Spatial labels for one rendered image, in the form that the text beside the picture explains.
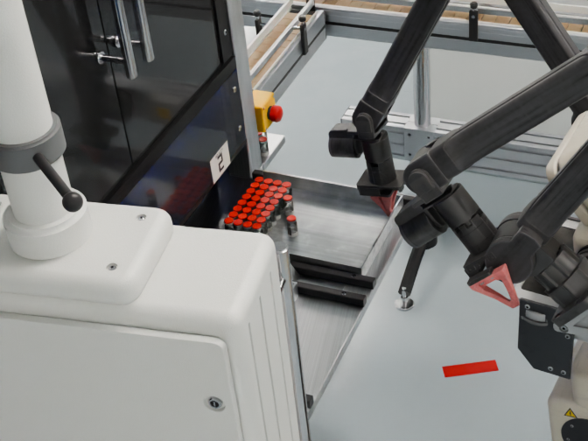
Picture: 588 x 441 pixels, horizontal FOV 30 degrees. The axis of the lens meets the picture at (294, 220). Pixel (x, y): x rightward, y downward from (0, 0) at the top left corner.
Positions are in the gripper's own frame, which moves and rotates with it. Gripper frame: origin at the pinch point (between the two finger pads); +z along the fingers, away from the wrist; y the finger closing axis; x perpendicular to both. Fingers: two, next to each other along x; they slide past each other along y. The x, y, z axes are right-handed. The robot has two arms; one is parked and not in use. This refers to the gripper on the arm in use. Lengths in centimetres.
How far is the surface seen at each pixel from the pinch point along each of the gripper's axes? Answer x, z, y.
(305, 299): 28.7, 1.7, 8.4
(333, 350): 40.5, 3.2, -2.3
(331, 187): -5.6, -1.7, 16.0
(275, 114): -16.1, -14.3, 31.9
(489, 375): -45, 92, 2
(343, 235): 7.5, 1.5, 8.5
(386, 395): -28, 88, 27
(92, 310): 104, -62, -12
